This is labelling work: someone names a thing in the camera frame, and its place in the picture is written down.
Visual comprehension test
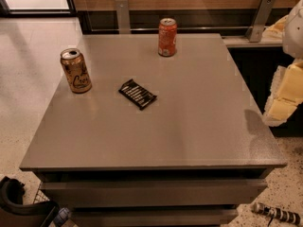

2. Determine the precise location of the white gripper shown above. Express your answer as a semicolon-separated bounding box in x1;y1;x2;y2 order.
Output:
262;0;303;127

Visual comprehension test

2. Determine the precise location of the grey cabinet drawer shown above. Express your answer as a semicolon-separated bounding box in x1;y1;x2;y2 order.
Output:
71;209;238;227
42;179;266;208

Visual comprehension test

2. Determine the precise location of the orange soda can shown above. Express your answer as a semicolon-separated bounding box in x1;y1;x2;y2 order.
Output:
158;18;177;57

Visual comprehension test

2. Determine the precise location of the right metal wall bracket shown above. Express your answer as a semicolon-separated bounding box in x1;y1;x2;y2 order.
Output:
245;0;276;43

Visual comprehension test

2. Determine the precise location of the grey cabinet upper drawer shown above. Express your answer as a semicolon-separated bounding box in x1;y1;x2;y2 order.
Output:
42;179;266;208

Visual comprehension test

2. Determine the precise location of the gold LaCroix can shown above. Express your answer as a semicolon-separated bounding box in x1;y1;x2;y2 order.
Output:
61;48;92;94

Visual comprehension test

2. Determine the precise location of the grey cabinet lower drawer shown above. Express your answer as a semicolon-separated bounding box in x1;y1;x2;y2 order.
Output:
71;209;238;227

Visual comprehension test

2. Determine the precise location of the black snack bar wrapper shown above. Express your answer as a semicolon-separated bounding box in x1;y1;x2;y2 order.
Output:
118;79;157;111

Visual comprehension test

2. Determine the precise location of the striped cable on floor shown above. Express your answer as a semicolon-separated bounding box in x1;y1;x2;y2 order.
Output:
251;201;302;227

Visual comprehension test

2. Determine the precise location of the left metal wall bracket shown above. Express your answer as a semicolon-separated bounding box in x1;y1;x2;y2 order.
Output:
115;0;131;34

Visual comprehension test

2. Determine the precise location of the metal wall bracket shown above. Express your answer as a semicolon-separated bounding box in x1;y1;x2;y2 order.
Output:
115;0;131;34
245;0;276;43

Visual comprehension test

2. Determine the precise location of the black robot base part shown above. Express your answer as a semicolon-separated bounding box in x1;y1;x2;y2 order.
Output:
0;176;60;227

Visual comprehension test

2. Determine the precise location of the small blue cylindrical object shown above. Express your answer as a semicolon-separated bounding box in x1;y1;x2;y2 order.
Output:
53;208;70;227

